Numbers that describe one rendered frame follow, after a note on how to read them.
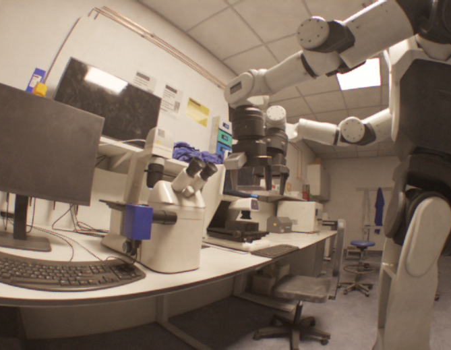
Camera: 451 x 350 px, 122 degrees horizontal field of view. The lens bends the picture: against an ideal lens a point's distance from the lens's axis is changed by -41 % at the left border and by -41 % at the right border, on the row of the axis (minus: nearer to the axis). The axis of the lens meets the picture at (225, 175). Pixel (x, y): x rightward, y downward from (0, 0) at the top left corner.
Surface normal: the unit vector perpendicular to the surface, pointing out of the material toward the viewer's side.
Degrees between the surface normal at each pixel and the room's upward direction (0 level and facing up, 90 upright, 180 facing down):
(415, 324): 90
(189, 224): 91
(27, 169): 86
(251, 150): 102
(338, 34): 97
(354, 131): 112
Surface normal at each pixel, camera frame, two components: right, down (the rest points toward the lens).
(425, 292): -0.34, 0.22
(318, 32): -0.78, -0.05
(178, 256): 0.78, -0.03
